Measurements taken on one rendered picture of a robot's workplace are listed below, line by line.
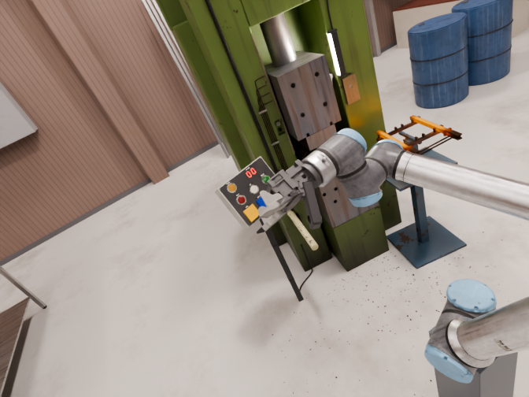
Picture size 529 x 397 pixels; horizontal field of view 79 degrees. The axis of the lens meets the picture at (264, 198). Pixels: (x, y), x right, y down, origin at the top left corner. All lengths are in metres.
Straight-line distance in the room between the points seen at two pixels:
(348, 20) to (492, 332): 1.70
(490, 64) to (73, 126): 5.77
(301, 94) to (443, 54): 2.79
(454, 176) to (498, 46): 4.17
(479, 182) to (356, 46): 1.43
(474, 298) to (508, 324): 0.31
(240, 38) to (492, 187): 1.44
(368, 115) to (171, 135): 4.08
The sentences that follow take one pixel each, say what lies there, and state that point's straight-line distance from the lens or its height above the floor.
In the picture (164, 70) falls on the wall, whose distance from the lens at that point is 5.69.
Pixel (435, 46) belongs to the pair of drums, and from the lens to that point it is 4.44.
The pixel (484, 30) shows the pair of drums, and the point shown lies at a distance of 4.94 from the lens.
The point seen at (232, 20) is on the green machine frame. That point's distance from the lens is 1.93.
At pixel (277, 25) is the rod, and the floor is 1.78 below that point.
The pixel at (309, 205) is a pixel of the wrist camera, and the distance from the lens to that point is 0.79.
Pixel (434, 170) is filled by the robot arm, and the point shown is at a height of 1.43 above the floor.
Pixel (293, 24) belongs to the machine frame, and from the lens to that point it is 2.38.
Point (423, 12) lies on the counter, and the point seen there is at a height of 0.61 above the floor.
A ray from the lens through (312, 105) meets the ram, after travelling 1.96.
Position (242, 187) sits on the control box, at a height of 1.13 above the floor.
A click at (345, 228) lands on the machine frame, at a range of 2.36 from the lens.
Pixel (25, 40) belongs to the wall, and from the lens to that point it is 5.69.
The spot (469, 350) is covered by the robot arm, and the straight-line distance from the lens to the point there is 1.23.
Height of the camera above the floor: 1.97
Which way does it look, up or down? 31 degrees down
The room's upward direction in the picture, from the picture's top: 24 degrees counter-clockwise
